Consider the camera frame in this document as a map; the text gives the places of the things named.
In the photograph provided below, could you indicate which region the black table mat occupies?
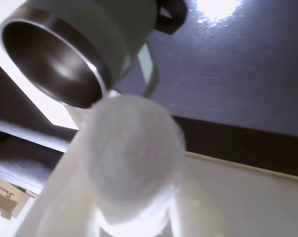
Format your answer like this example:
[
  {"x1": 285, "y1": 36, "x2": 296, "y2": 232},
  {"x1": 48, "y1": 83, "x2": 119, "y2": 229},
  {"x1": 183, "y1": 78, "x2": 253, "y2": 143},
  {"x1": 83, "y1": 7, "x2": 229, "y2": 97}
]
[{"x1": 113, "y1": 0, "x2": 298, "y2": 179}]

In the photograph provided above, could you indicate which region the pale green steel mug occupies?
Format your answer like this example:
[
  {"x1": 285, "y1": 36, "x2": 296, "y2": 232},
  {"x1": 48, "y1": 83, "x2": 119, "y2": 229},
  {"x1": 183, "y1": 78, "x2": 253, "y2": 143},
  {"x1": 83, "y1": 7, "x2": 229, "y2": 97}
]
[{"x1": 0, "y1": 0, "x2": 160, "y2": 110}]

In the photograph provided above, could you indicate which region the brown cardboard box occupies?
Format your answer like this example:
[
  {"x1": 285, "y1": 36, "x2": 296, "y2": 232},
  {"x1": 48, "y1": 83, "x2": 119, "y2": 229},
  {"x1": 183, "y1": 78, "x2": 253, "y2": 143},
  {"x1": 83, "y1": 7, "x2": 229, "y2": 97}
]
[{"x1": 0, "y1": 170, "x2": 39, "y2": 221}]

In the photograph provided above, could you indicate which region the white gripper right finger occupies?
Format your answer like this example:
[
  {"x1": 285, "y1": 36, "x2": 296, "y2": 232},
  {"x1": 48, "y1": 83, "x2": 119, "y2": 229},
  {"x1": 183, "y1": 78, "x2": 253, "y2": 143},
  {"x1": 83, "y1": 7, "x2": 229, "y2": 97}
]
[{"x1": 98, "y1": 184, "x2": 176, "y2": 237}]

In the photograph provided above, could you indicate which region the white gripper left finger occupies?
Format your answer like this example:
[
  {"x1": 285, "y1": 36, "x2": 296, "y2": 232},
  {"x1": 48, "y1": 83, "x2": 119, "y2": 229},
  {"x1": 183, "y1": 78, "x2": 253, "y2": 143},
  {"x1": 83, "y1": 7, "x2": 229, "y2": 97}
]
[{"x1": 14, "y1": 90, "x2": 122, "y2": 237}]

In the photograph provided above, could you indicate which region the white gauze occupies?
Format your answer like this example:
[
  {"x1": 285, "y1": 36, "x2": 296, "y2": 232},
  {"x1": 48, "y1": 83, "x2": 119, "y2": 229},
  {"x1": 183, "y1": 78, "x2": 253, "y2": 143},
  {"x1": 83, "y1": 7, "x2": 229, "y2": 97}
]
[{"x1": 81, "y1": 95, "x2": 186, "y2": 228}]

